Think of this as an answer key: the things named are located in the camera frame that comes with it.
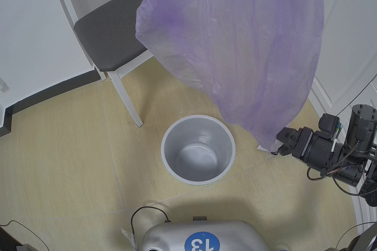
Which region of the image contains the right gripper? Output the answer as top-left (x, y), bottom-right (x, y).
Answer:
top-left (276, 126), bottom-right (334, 170)

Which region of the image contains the purple plastic bag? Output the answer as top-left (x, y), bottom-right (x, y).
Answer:
top-left (135, 0), bottom-right (325, 154)

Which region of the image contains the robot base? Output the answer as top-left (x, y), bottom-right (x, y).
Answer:
top-left (141, 216), bottom-right (267, 251)

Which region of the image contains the white trash bin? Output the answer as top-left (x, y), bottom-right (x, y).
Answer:
top-left (161, 115), bottom-right (236, 186)

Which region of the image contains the white wardrobe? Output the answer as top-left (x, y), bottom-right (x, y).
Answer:
top-left (308, 0), bottom-right (377, 227)

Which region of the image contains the white chair grey seat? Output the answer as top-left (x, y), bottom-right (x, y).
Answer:
top-left (44, 0), bottom-right (154, 127)

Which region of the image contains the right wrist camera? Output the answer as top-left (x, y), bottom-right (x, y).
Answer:
top-left (318, 113), bottom-right (342, 140)

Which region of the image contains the black cable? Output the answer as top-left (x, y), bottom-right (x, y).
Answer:
top-left (130, 206), bottom-right (172, 244)
top-left (306, 167), bottom-right (367, 197)

